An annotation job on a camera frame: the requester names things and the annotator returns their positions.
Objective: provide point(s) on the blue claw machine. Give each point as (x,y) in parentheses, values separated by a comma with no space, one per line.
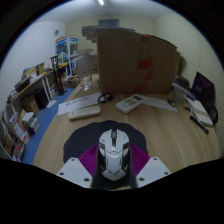
(67,55)

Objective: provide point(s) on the clear glass pitcher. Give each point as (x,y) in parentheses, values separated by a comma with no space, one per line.
(84,73)

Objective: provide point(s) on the plain white remote control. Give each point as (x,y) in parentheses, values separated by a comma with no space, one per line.
(84,112)

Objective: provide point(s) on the white paper sheet with writing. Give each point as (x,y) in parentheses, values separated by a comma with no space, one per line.
(78,103)

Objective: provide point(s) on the black eyeglasses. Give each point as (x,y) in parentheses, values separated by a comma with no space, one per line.
(105,97)

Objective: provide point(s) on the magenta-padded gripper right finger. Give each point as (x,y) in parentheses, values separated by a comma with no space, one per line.
(153,170)

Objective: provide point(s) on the large brown cardboard box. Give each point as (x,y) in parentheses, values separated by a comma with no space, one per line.
(123,61)

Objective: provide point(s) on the wall window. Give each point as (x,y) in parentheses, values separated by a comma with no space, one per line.
(108,22)

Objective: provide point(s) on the round wall clock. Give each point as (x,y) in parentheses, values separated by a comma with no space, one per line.
(56,32)

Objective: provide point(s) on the white and black computer mouse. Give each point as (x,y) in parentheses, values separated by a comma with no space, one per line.
(113,156)

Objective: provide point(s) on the black marker pen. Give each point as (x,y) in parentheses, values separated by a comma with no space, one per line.
(199,124)

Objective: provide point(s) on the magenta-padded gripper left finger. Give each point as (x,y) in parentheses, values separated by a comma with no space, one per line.
(74,170)

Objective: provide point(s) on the ceiling light tube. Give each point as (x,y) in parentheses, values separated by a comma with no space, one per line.
(100,2)

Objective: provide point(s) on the dark grey mouse pad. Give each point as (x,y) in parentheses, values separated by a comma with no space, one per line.
(81,140)

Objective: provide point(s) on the shelf unit with books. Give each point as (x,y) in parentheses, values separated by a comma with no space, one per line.
(20,116)

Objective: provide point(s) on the black office chair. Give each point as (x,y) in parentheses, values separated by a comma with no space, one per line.
(204,90)

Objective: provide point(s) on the white remote control with buttons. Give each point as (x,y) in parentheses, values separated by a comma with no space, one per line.
(129,103)

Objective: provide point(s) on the stack of white books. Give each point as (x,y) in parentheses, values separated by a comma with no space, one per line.
(182,93)

